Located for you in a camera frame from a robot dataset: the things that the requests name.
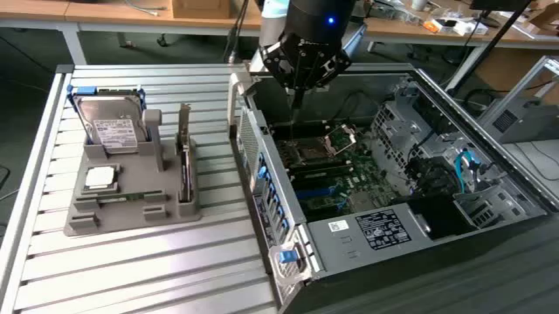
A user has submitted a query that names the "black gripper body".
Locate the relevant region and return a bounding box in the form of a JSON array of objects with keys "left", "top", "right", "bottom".
[{"left": 278, "top": 0, "right": 354, "bottom": 66}]

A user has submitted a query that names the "black graphics card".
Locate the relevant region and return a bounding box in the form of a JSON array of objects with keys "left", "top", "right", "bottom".
[{"left": 177, "top": 103, "right": 197, "bottom": 203}]

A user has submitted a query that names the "large perforated disk bay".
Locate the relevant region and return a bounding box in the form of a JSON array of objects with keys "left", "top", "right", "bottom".
[{"left": 370, "top": 81, "right": 445, "bottom": 158}]

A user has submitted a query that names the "metal socket cover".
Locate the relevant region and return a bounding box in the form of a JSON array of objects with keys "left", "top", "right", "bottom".
[{"left": 322, "top": 123, "right": 361, "bottom": 154}]

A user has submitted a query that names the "brown cardboard box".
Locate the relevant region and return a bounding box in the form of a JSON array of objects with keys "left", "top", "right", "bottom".
[{"left": 171, "top": 0, "right": 231, "bottom": 20}]

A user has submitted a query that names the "wooden desk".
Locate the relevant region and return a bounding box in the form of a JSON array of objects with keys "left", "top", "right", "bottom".
[
  {"left": 361, "top": 0, "right": 559, "bottom": 75},
  {"left": 0, "top": 0, "right": 263, "bottom": 66}
]

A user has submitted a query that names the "orange and white box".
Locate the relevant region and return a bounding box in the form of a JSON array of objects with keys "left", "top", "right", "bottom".
[{"left": 425, "top": 18, "right": 458, "bottom": 33}]

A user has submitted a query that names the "CPU socket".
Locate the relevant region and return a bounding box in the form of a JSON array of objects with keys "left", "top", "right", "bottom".
[{"left": 295, "top": 139, "right": 342, "bottom": 164}]

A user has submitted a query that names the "black RAM slot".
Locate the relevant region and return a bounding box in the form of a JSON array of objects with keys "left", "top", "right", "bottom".
[
  {"left": 289, "top": 164, "right": 351, "bottom": 175},
  {"left": 295, "top": 170, "right": 354, "bottom": 181}
]

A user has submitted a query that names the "green motherboard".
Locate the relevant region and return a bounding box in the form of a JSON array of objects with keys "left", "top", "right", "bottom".
[{"left": 273, "top": 129, "right": 406, "bottom": 220}]

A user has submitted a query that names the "black stand pole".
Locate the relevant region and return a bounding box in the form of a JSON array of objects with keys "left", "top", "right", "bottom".
[{"left": 445, "top": 0, "right": 538, "bottom": 94}]

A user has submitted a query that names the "blue expansion slot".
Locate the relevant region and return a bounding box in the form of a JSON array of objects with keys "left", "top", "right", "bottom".
[{"left": 295, "top": 186, "right": 337, "bottom": 199}]

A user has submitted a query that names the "black monitor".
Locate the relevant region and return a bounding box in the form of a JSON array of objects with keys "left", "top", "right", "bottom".
[{"left": 470, "top": 0, "right": 533, "bottom": 27}]

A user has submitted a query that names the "grey chipset heat sink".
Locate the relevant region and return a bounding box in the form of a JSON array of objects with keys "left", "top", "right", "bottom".
[{"left": 351, "top": 192, "right": 382, "bottom": 211}]

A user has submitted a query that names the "grey machine housing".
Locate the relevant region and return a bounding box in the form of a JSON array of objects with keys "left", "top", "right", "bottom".
[{"left": 478, "top": 94, "right": 559, "bottom": 145}]

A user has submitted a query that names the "grey parts rack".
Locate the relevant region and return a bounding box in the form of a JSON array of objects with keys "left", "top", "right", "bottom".
[{"left": 63, "top": 109, "right": 205, "bottom": 238}]

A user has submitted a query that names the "cardboard piece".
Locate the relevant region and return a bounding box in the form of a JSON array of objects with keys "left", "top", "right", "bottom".
[{"left": 528, "top": 2, "right": 559, "bottom": 31}]

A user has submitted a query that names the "silver CPU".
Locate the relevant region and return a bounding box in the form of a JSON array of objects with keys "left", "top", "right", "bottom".
[{"left": 85, "top": 166, "right": 118, "bottom": 190}]

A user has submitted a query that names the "green RAM stick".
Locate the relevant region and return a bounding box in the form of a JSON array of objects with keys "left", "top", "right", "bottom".
[{"left": 97, "top": 192, "right": 149, "bottom": 202}]

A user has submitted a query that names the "open grey PC case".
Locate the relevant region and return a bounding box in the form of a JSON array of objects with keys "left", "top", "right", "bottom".
[{"left": 227, "top": 63, "right": 553, "bottom": 314}]

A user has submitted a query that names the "grey power supply unit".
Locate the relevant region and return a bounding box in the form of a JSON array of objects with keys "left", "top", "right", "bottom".
[{"left": 305, "top": 203, "right": 434, "bottom": 274}]

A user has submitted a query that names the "small metal disk bay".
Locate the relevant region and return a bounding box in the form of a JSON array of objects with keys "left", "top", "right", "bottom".
[{"left": 452, "top": 191, "right": 520, "bottom": 230}]

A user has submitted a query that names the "black cable with grey plug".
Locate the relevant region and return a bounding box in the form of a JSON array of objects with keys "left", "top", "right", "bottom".
[{"left": 223, "top": 0, "right": 251, "bottom": 65}]

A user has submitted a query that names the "grey case handle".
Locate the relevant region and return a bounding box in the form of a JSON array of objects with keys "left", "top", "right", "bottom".
[{"left": 227, "top": 72, "right": 255, "bottom": 127}]

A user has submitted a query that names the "white cable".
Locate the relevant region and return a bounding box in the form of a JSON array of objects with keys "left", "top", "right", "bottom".
[{"left": 123, "top": 0, "right": 169, "bottom": 16}]

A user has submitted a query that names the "black wire bundle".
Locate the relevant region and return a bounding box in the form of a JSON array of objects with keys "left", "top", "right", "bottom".
[{"left": 403, "top": 156, "right": 460, "bottom": 199}]

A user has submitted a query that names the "hard disk with blue bracket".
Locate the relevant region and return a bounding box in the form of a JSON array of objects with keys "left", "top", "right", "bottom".
[{"left": 67, "top": 84, "right": 153, "bottom": 154}]

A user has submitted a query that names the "blue disk wire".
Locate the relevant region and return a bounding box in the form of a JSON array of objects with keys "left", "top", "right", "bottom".
[{"left": 454, "top": 147, "right": 482, "bottom": 194}]

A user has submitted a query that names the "aluminium profile frame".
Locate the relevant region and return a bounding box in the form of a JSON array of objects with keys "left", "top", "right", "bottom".
[{"left": 474, "top": 54, "right": 559, "bottom": 118}]

